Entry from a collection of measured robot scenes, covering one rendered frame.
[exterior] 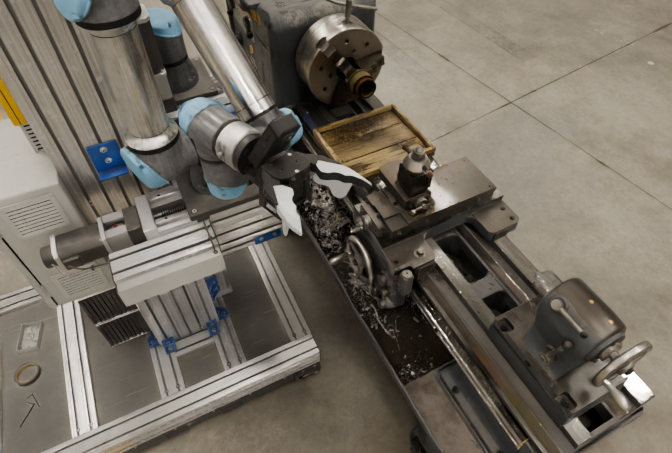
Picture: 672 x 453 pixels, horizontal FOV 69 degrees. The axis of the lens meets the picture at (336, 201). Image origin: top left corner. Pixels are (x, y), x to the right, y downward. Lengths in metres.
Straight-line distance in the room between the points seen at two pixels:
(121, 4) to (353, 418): 1.77
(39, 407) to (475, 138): 2.71
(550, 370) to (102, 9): 1.23
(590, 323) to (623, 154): 2.46
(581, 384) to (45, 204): 1.40
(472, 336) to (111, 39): 1.12
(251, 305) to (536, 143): 2.12
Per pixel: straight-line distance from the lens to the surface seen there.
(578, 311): 1.23
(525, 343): 1.38
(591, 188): 3.27
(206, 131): 0.84
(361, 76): 1.77
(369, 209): 1.51
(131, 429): 2.10
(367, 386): 2.26
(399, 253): 1.49
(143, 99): 1.07
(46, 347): 2.41
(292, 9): 1.91
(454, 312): 1.47
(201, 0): 0.99
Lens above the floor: 2.11
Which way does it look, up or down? 48 degrees down
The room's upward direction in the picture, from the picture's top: straight up
